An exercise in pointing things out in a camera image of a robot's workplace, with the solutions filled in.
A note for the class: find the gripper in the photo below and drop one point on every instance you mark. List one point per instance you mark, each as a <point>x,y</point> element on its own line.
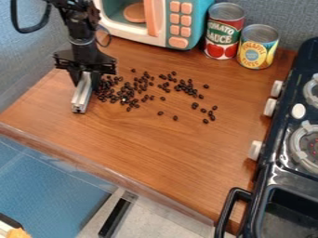
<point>85,59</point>

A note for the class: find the silver metal bar tool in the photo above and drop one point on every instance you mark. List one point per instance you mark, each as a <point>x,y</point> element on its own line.
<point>82,96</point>

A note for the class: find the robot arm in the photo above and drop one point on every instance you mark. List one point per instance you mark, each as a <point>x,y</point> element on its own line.
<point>79,28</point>

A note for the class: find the pile of black bits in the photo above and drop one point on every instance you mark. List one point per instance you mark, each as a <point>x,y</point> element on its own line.
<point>132,91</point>

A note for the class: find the toy microwave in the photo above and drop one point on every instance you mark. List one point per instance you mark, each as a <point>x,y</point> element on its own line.
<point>165,21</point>

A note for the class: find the red tomato can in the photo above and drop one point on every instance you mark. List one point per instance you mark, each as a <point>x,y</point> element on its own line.
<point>223,34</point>

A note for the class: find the yellow pineapple can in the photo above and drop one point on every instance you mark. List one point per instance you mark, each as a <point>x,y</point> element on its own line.
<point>256,48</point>

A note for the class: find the toy stove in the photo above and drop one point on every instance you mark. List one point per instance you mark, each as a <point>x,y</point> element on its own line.
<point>290,161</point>

